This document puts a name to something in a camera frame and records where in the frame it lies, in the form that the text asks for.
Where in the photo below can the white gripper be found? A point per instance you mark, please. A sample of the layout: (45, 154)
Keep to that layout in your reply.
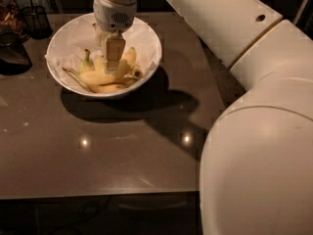
(112, 15)

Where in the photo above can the small yellow middle banana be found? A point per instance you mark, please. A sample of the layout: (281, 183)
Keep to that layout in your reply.
(99, 63)

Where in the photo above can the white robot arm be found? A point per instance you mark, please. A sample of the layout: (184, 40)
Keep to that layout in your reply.
(256, 172)

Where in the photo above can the white bowl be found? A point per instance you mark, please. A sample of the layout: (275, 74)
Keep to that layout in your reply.
(66, 50)

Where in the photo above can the long yellow front banana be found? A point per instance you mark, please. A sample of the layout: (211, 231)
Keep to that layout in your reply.
(125, 64)

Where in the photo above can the small yellow-green banana left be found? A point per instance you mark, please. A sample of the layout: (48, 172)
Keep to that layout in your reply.
(86, 63)

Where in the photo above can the black mesh pen cup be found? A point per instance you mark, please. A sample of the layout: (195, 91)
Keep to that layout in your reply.
(36, 21)

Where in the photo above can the jar with brown contents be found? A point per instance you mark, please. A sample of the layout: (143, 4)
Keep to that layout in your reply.
(11, 16)

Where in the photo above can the dark round container left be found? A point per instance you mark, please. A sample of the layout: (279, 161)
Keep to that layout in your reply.
(13, 57)

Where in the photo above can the yellow banana at bowl bottom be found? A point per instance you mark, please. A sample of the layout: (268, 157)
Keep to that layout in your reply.
(99, 82)

